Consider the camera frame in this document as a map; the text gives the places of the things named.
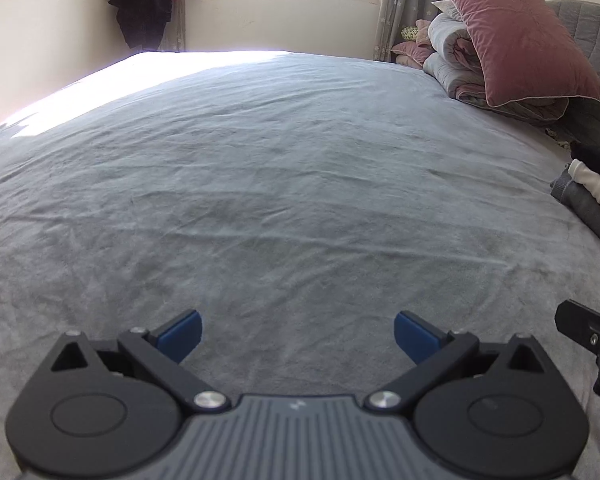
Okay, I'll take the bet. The folded grey sweater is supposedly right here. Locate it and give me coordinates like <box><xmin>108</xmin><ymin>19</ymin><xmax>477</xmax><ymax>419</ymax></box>
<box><xmin>550</xmin><ymin>168</ymin><xmax>600</xmax><ymax>239</ymax></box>

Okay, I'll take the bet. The folded white garment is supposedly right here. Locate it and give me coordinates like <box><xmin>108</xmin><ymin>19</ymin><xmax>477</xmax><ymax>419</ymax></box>
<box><xmin>568</xmin><ymin>159</ymin><xmax>600</xmax><ymax>205</ymax></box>

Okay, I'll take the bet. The grey bed sheet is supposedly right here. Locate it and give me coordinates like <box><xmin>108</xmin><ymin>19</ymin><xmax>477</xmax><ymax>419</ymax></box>
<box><xmin>0</xmin><ymin>52</ymin><xmax>600</xmax><ymax>479</ymax></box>

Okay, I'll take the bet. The pink velvet pillow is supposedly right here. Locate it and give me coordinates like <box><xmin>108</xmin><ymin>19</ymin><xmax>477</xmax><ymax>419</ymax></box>
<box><xmin>451</xmin><ymin>0</ymin><xmax>600</xmax><ymax>107</ymax></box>

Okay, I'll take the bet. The folded grey pink duvet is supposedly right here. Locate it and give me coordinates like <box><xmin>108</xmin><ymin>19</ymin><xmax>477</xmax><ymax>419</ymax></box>
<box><xmin>422</xmin><ymin>0</ymin><xmax>569</xmax><ymax>126</ymax></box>

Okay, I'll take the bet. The grey quilted headboard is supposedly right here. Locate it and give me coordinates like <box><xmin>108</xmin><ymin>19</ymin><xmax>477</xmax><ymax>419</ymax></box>
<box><xmin>544</xmin><ymin>0</ymin><xmax>600</xmax><ymax>146</ymax></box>

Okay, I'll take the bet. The small pink cushion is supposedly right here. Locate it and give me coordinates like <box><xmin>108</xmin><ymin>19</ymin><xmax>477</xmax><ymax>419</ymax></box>
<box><xmin>391</xmin><ymin>20</ymin><xmax>434</xmax><ymax>68</ymax></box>

